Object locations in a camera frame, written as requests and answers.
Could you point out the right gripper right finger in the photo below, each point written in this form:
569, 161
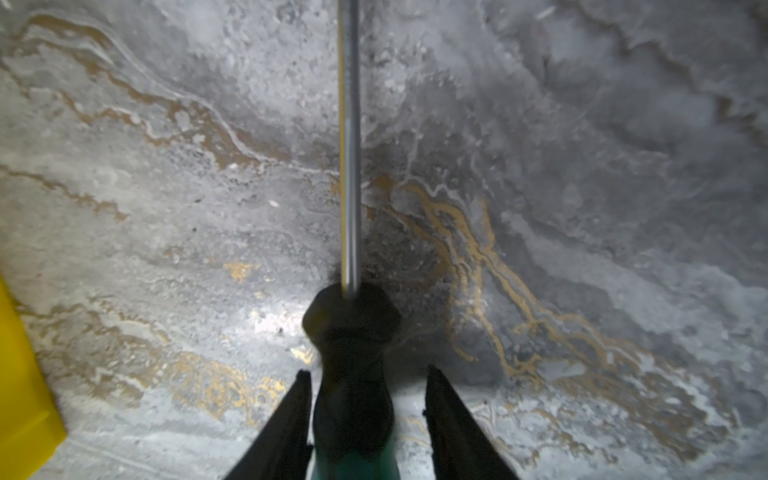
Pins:
460, 449

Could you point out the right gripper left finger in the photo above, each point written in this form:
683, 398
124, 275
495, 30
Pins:
281, 450

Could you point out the green black screwdriver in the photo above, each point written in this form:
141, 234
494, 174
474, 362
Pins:
350, 323

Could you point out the yellow plastic bin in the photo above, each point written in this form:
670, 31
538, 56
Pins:
31, 427

